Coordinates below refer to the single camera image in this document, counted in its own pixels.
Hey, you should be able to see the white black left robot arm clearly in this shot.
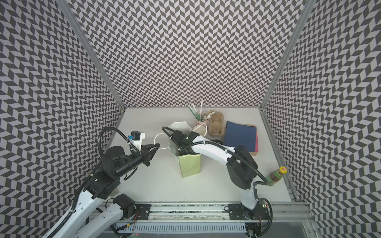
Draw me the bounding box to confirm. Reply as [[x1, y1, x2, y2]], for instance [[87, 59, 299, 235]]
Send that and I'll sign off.
[[44, 143, 160, 238]]

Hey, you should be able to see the pink napkin stack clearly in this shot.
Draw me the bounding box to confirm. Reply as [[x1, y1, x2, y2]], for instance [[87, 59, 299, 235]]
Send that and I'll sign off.
[[255, 127, 259, 153]]

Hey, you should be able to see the white wrapped straw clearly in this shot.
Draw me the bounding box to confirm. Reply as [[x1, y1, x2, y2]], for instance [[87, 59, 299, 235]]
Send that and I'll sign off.
[[199, 99, 204, 117]]

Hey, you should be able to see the aluminium front rail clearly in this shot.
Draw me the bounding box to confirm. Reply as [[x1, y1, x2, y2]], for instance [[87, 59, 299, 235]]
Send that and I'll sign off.
[[140, 202, 314, 223]]

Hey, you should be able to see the illustrated green paper gift bag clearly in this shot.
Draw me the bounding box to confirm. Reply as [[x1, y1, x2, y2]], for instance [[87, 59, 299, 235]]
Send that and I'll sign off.
[[159, 121, 201, 178]]

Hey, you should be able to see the stack of brown cup carriers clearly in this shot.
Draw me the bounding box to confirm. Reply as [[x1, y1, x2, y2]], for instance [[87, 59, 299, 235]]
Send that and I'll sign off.
[[208, 112, 225, 137]]

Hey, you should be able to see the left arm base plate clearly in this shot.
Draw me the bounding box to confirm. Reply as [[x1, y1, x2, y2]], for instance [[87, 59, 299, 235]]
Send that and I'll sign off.
[[134, 203, 151, 221]]

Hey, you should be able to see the stack of black cup lids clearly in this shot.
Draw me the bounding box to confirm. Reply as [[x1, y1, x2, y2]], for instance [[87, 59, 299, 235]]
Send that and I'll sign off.
[[211, 139, 224, 145]]

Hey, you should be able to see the pink metal bucket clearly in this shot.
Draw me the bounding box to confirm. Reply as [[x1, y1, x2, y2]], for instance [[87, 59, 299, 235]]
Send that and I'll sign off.
[[196, 112, 209, 125]]

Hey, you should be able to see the dark blue napkin stack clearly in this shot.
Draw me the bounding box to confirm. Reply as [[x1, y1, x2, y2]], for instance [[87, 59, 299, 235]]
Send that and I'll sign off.
[[224, 122, 256, 152]]

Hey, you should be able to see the yellow cap green bottle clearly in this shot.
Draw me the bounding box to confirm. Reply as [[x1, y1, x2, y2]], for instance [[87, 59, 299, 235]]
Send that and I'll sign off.
[[266, 166, 288, 186]]

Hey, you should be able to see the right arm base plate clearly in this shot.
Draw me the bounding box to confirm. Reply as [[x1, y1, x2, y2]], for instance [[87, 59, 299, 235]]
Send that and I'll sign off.
[[224, 202, 270, 221]]

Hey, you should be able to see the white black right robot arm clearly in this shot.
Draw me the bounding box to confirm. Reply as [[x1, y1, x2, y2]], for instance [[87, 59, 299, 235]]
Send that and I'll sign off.
[[162, 127, 269, 220]]

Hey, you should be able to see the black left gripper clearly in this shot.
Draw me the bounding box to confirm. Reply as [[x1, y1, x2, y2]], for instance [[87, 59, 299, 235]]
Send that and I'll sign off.
[[114, 143, 160, 179]]

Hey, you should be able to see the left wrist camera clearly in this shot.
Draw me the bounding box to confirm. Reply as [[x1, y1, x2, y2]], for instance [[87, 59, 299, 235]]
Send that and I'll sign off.
[[128, 131, 145, 151]]

